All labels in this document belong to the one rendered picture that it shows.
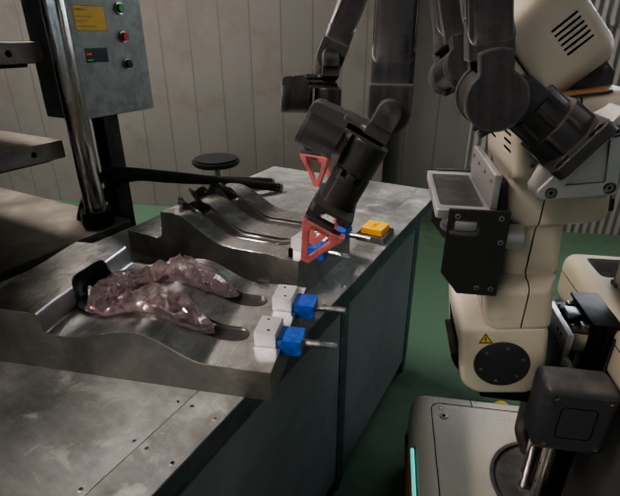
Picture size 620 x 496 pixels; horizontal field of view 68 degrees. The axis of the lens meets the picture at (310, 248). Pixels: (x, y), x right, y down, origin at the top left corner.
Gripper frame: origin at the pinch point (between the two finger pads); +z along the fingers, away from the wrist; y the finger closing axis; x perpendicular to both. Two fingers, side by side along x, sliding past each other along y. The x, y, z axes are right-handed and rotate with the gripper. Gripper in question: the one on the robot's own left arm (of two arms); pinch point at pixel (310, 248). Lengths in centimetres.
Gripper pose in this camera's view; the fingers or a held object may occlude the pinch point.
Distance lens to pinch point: 74.7
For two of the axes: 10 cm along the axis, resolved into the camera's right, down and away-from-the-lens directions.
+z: -4.5, 7.8, 4.3
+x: 8.8, 4.7, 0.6
